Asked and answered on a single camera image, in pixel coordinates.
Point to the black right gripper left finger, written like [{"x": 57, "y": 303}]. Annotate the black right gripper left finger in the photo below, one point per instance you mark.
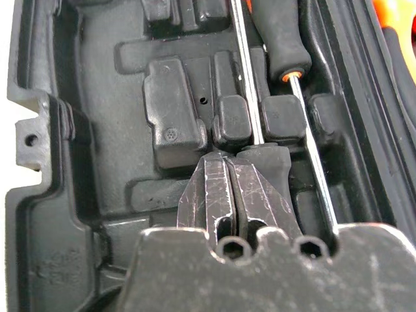
[{"x": 214, "y": 188}]

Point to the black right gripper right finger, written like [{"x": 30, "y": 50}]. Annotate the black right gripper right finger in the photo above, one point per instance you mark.
[{"x": 256, "y": 198}]

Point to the black plastic tool case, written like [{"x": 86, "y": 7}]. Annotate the black plastic tool case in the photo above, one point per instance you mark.
[{"x": 113, "y": 113}]

